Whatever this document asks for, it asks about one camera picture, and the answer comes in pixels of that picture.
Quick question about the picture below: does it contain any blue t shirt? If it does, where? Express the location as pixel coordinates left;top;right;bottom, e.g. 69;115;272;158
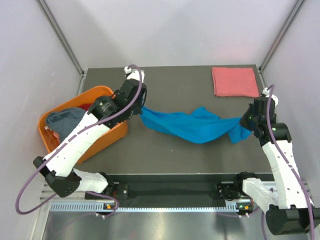
140;107;252;144

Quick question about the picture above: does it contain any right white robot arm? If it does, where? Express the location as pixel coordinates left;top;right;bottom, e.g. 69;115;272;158
232;95;320;240

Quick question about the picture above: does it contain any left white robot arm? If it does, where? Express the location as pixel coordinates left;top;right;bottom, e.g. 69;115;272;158
33;78;147;199

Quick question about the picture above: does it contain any orange plastic basket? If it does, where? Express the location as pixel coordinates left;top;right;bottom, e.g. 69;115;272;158
37;85;128;164

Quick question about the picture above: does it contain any red t shirt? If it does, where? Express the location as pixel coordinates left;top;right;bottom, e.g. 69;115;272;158
78;103;91;111

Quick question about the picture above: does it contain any folded pink t shirt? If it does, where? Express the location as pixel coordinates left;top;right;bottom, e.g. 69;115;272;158
211;66;260;98

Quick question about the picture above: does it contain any grey t shirt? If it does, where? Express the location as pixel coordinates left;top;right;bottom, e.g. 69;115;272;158
45;107;86;142

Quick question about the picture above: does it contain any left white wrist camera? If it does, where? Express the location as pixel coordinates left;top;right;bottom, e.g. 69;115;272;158
124;66;141;81

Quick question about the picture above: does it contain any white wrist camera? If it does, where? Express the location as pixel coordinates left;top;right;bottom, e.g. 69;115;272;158
124;66;141;81
261;86;279;106

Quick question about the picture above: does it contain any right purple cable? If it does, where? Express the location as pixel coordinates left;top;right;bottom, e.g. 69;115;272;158
259;83;318;240

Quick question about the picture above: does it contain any purple cable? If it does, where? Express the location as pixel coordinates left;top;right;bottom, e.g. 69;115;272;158
15;63;144;221
259;83;318;240

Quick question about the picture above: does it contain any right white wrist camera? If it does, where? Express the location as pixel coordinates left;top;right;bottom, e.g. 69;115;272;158
261;86;279;106

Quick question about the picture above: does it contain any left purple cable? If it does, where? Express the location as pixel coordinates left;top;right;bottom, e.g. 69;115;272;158
15;63;144;221

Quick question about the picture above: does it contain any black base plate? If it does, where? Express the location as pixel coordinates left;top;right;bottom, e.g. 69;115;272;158
106;173;252;207

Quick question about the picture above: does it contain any right aluminium frame post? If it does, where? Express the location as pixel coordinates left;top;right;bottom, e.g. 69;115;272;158
258;0;307;74

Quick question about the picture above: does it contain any aluminium frame post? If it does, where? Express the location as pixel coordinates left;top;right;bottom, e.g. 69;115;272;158
258;0;307;74
35;0;85;77

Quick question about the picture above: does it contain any left aluminium frame post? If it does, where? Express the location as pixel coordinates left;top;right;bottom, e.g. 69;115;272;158
35;0;85;77

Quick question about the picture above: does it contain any grey slotted cable duct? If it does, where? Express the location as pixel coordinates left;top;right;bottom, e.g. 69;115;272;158
49;201;254;213

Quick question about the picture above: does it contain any aluminium rail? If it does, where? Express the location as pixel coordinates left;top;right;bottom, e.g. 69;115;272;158
41;181;313;202

